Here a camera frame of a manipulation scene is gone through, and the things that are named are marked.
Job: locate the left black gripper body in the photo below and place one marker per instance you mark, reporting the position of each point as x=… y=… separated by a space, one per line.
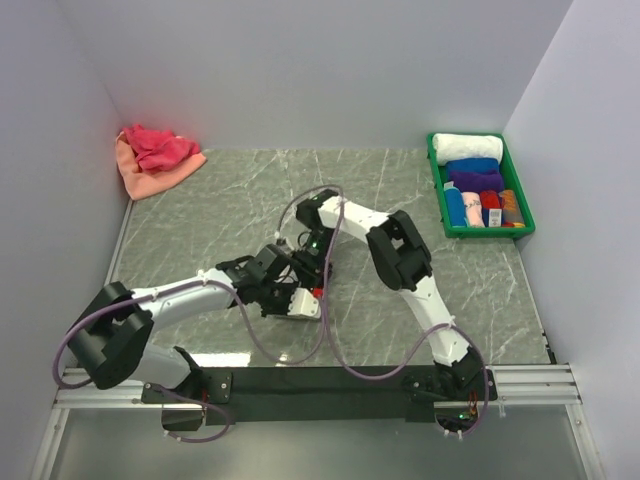
x=275 y=297

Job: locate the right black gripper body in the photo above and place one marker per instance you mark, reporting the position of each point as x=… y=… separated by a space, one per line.
x=316 y=252

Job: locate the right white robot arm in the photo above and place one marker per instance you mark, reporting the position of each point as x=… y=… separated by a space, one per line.
x=402 y=262

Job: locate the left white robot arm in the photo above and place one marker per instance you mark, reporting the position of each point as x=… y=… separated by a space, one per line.
x=111 y=340

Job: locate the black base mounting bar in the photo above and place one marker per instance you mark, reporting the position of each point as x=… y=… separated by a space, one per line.
x=254 y=394

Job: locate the light blue rolled towel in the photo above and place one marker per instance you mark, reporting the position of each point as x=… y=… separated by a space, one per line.
x=455 y=207

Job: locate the pink white rolled towel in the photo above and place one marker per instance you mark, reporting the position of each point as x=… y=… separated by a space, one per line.
x=473 y=209

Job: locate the salmon orange towel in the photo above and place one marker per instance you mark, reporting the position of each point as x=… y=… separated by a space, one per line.
x=140 y=184

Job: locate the purple rolled towel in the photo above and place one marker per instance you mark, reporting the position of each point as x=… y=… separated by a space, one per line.
x=477 y=182

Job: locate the red rolled towel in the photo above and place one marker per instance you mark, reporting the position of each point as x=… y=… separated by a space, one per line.
x=491 y=209

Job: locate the orange patterned rolled towel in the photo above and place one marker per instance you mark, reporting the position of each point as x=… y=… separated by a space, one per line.
x=511 y=213

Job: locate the green plastic bin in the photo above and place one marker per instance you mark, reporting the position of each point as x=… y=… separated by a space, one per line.
x=511 y=181

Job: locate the aluminium rail frame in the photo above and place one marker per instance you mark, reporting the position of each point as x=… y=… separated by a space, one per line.
x=517 y=386

